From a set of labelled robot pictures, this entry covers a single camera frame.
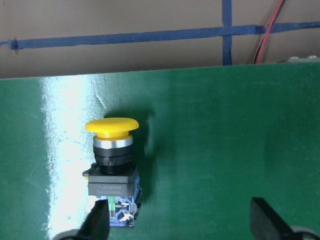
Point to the green conveyor belt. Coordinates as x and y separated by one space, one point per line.
209 140

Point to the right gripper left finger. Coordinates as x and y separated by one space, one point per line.
97 223

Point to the yellow push button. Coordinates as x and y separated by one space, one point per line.
113 176

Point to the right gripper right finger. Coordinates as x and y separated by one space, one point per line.
266 224

